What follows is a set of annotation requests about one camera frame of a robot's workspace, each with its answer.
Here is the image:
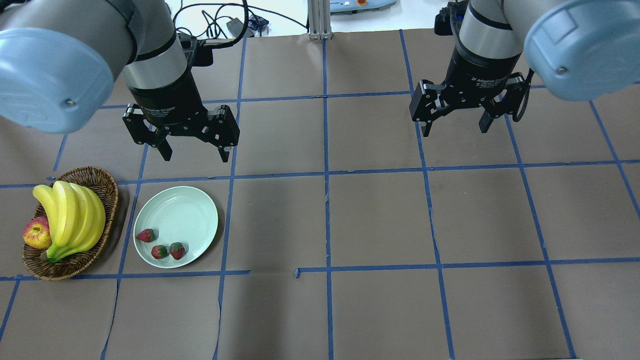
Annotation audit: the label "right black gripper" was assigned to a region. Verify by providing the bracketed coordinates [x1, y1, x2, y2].
[409, 46, 531, 138]

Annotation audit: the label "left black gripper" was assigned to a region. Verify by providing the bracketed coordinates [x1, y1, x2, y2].
[122, 70, 240, 163]

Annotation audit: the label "red strawberry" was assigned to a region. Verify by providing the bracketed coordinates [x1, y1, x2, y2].
[168, 242, 186, 260]
[150, 244, 169, 260]
[135, 228, 157, 244]

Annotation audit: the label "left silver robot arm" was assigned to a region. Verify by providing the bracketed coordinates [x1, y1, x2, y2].
[0, 0, 240, 162]

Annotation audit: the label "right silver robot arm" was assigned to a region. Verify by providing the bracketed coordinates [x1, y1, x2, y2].
[408, 0, 640, 137]

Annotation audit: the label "light green plate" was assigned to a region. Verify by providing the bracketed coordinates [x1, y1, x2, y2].
[132, 186, 219, 270]

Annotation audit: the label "black power adapter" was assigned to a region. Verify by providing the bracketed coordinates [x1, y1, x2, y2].
[226, 18, 256, 39]

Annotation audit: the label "yellow banana bunch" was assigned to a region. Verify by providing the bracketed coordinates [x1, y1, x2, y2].
[32, 180, 106, 264]

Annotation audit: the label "red yellow apple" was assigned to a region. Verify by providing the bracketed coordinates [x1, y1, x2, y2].
[22, 215, 52, 250]

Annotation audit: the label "brown wicker basket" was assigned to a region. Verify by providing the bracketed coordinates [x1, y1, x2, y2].
[22, 166, 119, 281]

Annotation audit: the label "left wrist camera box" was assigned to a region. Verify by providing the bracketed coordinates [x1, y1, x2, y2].
[176, 31, 214, 68]

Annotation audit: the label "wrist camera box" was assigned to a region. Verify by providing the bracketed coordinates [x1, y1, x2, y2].
[176, 31, 214, 68]
[433, 0, 469, 36]

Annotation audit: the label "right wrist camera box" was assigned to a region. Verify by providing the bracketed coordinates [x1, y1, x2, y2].
[433, 0, 469, 36]

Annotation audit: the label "black cables on desk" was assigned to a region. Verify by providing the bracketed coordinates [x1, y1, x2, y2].
[172, 0, 307, 49]

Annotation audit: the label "aluminium frame post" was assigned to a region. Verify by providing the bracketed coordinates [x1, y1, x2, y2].
[307, 0, 333, 41]

